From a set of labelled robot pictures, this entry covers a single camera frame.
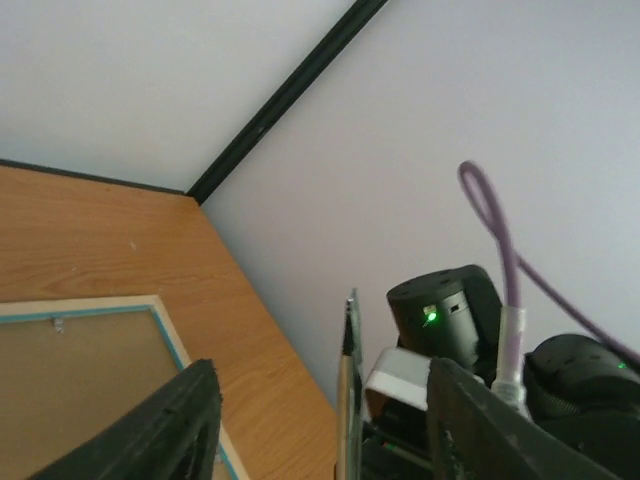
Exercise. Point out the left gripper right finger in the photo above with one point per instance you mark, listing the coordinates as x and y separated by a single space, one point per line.
579 426

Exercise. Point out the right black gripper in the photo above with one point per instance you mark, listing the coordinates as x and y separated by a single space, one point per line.
395 444

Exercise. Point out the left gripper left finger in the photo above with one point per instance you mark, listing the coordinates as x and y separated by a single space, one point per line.
172 434

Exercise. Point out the blue wooden photo frame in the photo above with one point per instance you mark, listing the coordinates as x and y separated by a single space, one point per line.
72 368

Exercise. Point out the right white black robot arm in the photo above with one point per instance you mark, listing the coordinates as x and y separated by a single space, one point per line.
455 314

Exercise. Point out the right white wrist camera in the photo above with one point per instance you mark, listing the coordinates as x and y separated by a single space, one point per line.
398 374

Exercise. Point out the black enclosure frame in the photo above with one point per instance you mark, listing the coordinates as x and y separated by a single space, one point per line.
168 96

